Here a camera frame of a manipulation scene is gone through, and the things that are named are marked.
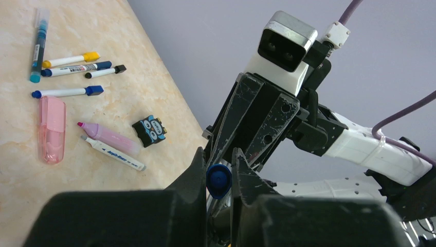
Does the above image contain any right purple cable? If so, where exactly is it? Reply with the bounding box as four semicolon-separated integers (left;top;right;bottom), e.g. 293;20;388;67
321;0;436;168

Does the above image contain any purple highlighter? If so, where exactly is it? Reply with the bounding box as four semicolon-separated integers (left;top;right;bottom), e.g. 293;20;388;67
77;122;140;156

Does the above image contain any black cap marker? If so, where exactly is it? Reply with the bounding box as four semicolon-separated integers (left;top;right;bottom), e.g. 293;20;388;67
84;65;126;79

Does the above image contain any yellow cap marker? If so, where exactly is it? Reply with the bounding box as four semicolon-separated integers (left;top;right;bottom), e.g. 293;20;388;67
42;51;101;68

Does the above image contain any owl eraser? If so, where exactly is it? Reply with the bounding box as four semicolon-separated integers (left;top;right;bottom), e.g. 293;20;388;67
132;115;167;148

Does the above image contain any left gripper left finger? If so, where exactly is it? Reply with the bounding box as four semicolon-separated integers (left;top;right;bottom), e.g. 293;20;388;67
24;148;207;246

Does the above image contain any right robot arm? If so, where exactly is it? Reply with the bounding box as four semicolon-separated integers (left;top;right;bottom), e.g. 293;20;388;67
204;60;435;221

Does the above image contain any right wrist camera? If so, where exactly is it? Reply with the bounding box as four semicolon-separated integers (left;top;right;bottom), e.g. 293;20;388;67
244;11;318;96

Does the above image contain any grey white marker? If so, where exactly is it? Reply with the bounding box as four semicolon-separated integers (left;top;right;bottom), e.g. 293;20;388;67
81;135;146;171

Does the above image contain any blue cap thin marker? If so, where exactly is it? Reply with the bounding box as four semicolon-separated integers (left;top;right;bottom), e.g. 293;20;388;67
31;85;104;99

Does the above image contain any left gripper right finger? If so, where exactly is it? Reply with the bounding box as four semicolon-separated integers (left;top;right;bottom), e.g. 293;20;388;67
231;148;411;246

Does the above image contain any thick blue whiteboard marker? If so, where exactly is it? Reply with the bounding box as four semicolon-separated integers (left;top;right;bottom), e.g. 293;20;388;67
206;164;232;216

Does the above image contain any pink highlighter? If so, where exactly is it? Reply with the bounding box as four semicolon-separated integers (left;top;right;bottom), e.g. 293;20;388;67
38;96;66;164

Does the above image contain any navy cap marker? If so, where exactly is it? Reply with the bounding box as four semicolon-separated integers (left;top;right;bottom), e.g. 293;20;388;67
41;61;112;77

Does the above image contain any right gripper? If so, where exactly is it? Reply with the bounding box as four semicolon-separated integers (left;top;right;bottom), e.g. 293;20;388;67
205;60;346;167

